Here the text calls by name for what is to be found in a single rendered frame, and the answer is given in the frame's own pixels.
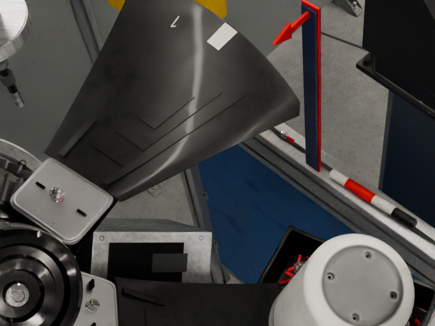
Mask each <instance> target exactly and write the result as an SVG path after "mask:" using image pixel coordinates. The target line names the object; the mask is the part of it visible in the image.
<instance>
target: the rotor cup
mask: <svg viewBox="0 0 435 326"><path fill-rule="evenodd" d="M0 210H1V213H0V326H73V325H74V323H75V321H76V319H77V317H78V315H79V312H80V309H81V306H82V299H83V291H84V289H83V281H82V275H81V272H80V268H79V266H78V263H77V261H76V259H75V257H74V256H73V254H72V252H71V251H70V250H69V249H68V247H67V246H66V245H65V244H64V243H63V242H62V241H60V240H59V239H58V238H57V237H55V236H53V235H52V234H50V233H48V232H46V231H44V230H42V229H41V228H39V227H38V226H36V225H35V224H34V223H32V222H30V221H29V220H28V219H26V218H25V217H23V216H22V215H21V214H19V213H18V212H16V211H15V210H13V209H12V208H11V204H10V201H5V200H1V199H0ZM17 283H21V284H23V285H25V286H26V287H27V288H28V289H29V292H30V297H29V300H28V302H27V303H26V304H25V305H23V306H22V307H18V308H15V307H12V306H10V305H9V304H8V303H7V301H6V292H7V290H8V289H9V287H11V286H12V285H14V284H17Z"/></svg>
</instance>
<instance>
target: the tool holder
mask: <svg viewBox="0 0 435 326"><path fill-rule="evenodd" d="M0 14H1V18H0V62H2V61H4V60H6V59H7V58H9V57H11V56H12V55H13V54H15V53H16V52H17V51H18V50H19V49H20V48H21V47H22V46H23V45H24V43H25V42H26V40H27V38H28V36H29V34H30V31H31V28H32V18H31V15H30V12H29V10H28V7H27V5H26V2H25V1H24V0H0Z"/></svg>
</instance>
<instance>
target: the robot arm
mask: <svg viewBox="0 0 435 326"><path fill-rule="evenodd" d="M414 297H415V295H414V283H413V280H412V276H411V273H410V271H409V269H408V267H407V265H406V263H405V262H404V261H403V259H402V257H401V256H400V255H399V254H398V253H397V252H396V251H395V250H394V249H393V248H392V247H391V246H389V245H388V244H386V243H385V242H383V241H381V240H379V239H377V238H374V237H372V236H369V235H364V234H345V235H339V236H337V237H334V238H332V239H330V240H328V241H326V242H325V243H323V244H322V245H320V246H319V247H318V248H317V249H316V250H315V251H314V252H313V254H312V255H311V256H310V258H309V259H308V260H307V261H306V262H305V263H304V265H303V266H302V267H301V269H300V270H299V271H298V272H297V273H296V274H295V276H294V277H293V278H292V280H290V282H289V283H288V284H287V285H286V286H285V288H284V289H283V290H282V291H281V293H279V295H278V296H277V298H276V299H275V301H274V303H273V305H272V307H271V311H270V314H269V326H405V325H406V323H407V321H408V319H409V317H410V315H411V313H412V309H413V306H414Z"/></svg>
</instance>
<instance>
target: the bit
mask: <svg viewBox="0 0 435 326"><path fill-rule="evenodd" d="M0 80H1V83H2V84H3V85H4V86H5V87H7V89H8V90H9V92H10V95H11V97H12V98H13V100H14V102H15V104H16V106H17V107H18V108H22V107H24V106H25V103H24V101H23V99H22V97H21V95H20V93H19V91H18V89H17V87H16V85H15V82H16V79H15V77H14V75H13V73H12V71H11V70H10V69H8V68H6V69H5V70H3V71H0Z"/></svg>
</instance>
